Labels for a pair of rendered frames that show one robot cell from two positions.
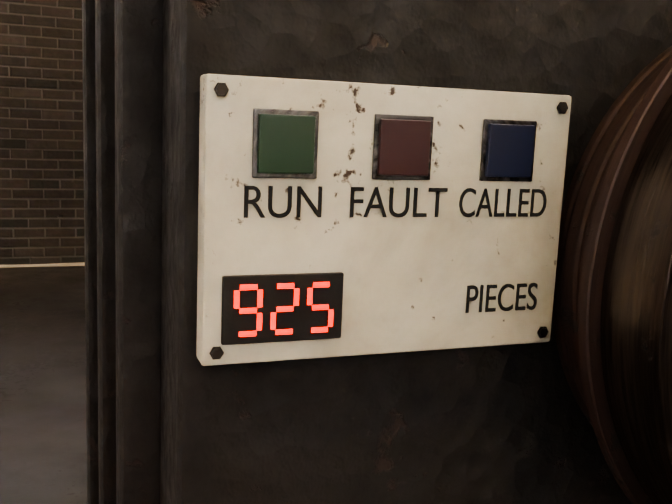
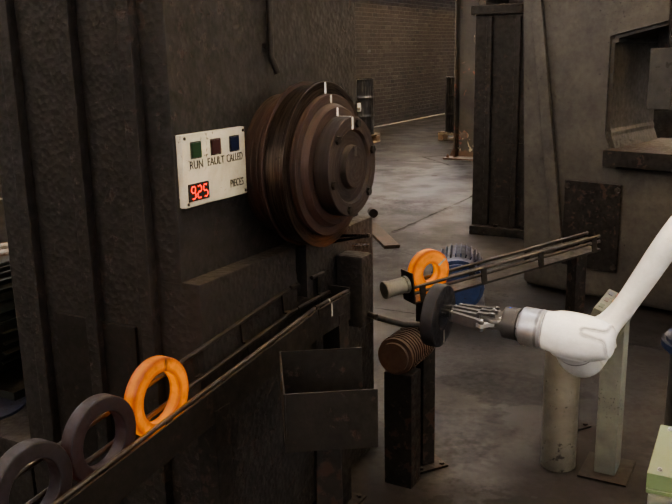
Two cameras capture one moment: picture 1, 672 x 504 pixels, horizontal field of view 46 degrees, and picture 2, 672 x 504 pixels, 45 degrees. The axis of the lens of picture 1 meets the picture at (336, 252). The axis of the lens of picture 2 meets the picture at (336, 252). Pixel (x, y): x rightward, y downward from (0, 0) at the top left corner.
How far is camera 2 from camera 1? 1.68 m
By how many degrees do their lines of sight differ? 39
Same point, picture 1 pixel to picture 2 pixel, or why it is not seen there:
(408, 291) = (219, 183)
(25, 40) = not seen: outside the picture
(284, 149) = (196, 151)
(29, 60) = not seen: outside the picture
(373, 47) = (203, 121)
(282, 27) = (187, 120)
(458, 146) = (225, 144)
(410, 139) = (217, 144)
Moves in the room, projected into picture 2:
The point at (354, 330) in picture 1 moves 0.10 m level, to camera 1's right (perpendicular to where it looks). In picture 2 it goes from (211, 195) to (243, 190)
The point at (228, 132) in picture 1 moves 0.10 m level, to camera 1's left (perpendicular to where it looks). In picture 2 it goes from (186, 149) to (148, 152)
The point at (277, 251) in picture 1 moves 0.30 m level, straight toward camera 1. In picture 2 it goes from (196, 177) to (273, 189)
